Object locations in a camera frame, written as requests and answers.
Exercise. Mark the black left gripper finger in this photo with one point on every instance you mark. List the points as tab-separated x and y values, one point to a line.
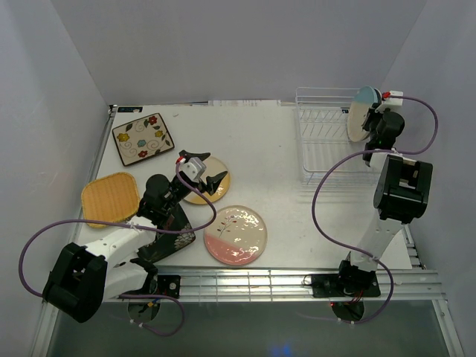
213	182
187	156

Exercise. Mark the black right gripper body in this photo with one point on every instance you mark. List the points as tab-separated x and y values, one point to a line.
373	120

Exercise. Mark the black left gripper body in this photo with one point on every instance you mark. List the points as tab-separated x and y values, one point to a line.
181	190

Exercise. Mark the cream and blue round plate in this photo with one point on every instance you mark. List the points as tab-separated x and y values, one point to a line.
359	108

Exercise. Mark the cream and pink round plate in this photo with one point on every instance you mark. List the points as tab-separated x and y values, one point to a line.
237	237

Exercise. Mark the green red rimmed white plate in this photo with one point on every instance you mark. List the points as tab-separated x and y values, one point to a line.
378	94

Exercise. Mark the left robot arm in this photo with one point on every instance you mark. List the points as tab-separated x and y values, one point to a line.
123	261

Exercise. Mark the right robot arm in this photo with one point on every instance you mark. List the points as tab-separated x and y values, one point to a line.
401	195

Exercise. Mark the square floral cream plate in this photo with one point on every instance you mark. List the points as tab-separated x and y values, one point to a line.
142	139

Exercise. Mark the black floral square plate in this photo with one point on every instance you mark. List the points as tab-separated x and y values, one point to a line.
168	244

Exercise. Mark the papers at table back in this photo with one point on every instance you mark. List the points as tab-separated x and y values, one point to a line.
246	103

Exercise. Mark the yellow woven square mat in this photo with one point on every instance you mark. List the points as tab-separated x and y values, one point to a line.
112	198

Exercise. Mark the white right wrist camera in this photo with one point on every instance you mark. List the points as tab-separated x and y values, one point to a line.
391	100

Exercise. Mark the white wire dish rack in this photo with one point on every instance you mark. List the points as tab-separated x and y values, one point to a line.
321	119

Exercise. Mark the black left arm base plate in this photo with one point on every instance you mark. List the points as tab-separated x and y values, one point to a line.
168	285

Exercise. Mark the aluminium table frame rail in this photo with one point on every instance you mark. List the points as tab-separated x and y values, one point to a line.
246	285

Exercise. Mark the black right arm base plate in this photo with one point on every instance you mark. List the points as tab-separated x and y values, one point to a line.
346	301

